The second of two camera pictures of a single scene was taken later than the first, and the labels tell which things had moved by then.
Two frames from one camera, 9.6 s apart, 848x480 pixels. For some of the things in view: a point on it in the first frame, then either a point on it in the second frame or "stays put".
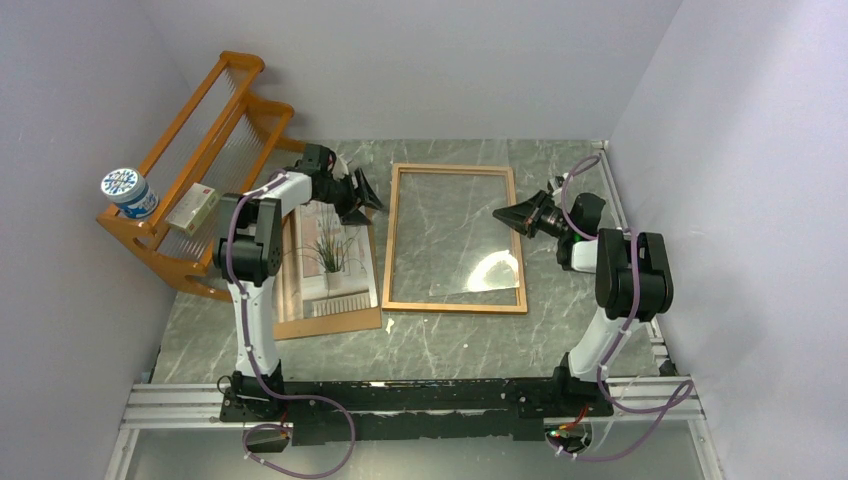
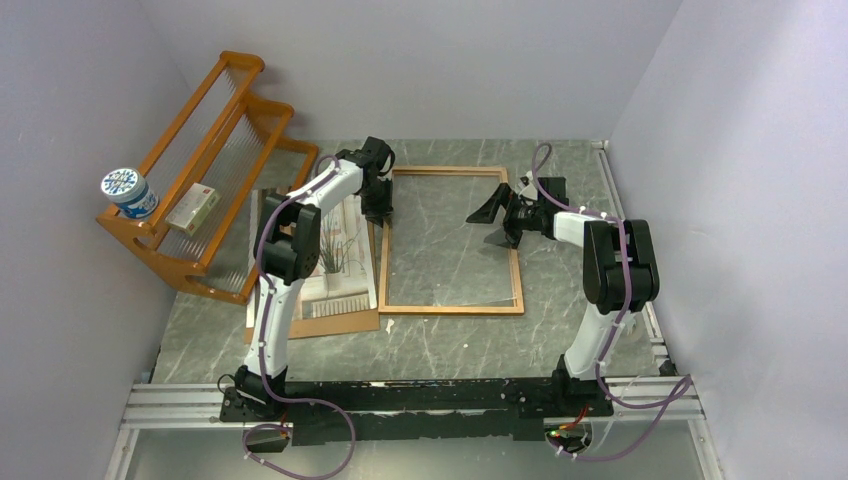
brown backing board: x=349 y=321 stays put
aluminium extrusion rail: x=658 y=402 stays put
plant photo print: x=327 y=266 stays put
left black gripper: x=363 y=193 -> x=381 y=213
